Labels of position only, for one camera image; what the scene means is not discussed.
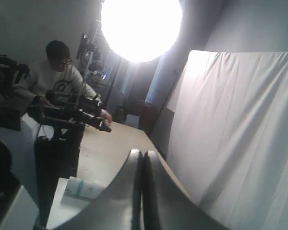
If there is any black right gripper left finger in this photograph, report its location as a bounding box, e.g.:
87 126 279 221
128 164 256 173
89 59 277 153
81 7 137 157
46 149 143 230

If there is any white backdrop curtain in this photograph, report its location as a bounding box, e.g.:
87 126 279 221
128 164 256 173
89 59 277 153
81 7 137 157
167 50 288 230

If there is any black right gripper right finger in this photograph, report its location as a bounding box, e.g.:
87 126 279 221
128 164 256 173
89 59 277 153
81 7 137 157
142 151 226 230

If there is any person in white sweatshirt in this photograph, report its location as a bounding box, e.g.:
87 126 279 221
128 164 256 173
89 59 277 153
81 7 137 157
12 40 112 125

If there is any round bright studio lamp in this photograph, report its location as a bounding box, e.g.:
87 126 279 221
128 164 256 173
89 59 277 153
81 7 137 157
101 0 183 62

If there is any black camera rig stand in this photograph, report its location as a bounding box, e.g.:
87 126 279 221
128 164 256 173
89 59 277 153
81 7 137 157
0 55 31 131

